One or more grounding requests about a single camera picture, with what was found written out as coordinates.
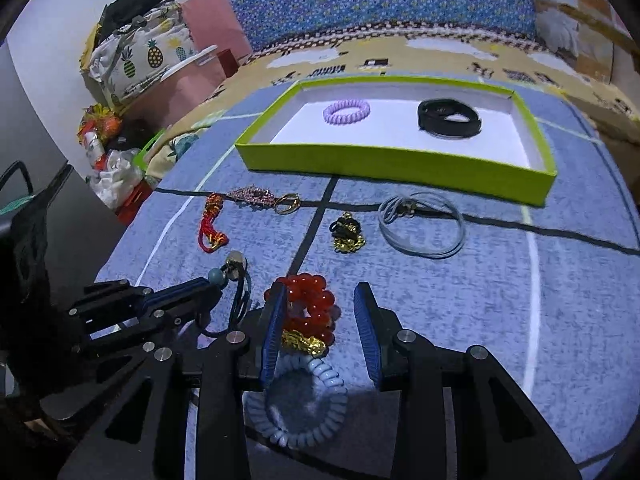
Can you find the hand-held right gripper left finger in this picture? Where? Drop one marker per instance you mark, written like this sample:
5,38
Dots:
272,340

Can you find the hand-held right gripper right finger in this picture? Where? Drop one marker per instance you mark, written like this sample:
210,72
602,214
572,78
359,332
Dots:
367,340

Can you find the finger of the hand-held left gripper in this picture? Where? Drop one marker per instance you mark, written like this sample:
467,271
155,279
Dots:
185,288
165,322

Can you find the green shallow box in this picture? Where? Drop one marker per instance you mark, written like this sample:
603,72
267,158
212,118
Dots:
400,165

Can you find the pile of plastic packets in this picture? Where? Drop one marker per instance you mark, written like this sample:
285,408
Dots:
107,165

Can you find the blue road play mat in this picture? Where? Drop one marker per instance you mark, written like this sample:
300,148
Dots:
500,285

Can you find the black wristband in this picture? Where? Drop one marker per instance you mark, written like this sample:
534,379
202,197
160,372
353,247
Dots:
430,121

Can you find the white plastic board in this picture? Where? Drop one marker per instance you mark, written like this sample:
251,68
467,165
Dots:
192,60

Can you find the dark red small box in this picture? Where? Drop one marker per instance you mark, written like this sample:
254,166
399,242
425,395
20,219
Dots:
228,62

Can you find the pineapple print bag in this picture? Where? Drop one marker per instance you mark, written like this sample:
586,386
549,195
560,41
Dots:
145,55

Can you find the black bag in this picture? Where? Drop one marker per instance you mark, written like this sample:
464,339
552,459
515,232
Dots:
135,2

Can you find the yellow printed blanket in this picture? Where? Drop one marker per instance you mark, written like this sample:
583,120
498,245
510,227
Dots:
440,57

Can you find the cardboard box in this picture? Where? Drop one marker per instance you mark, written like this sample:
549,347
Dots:
597,35

